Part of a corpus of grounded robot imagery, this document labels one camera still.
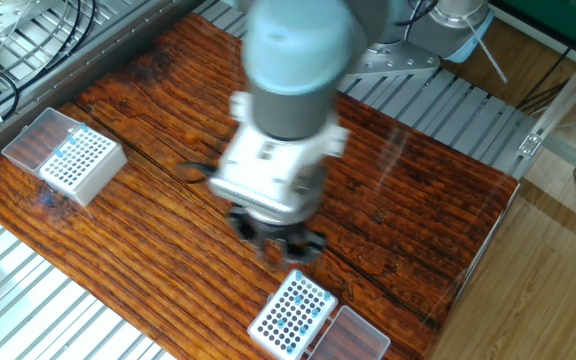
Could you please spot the white pipette tip rack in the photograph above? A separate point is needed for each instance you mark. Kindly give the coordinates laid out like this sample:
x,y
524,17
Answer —
x,y
93,180
274,345

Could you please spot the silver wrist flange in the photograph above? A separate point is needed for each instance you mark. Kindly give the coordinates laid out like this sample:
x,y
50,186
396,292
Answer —
x,y
298,200

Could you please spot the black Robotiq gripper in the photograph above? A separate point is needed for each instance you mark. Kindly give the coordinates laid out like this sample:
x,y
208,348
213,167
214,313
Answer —
x,y
268,232

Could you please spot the aluminium frame post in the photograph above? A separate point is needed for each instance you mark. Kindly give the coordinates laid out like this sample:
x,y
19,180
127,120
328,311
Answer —
x,y
568,95

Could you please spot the blue pipette tip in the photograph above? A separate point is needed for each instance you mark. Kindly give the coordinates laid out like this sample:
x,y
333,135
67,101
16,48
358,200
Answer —
x,y
302,330
58,151
289,348
71,139
280,322
298,300
326,295
298,275
315,312
84,127

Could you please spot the clear plastic rack lid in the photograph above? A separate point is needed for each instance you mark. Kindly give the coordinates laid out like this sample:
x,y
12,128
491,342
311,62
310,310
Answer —
x,y
23,145
353,335

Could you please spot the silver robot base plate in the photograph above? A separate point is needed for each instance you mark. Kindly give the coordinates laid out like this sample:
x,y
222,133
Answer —
x,y
393,62

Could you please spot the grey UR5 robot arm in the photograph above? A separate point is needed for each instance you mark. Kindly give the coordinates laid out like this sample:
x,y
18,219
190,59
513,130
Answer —
x,y
298,60

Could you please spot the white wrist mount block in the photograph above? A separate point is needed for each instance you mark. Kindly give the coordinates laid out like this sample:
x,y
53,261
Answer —
x,y
268,165

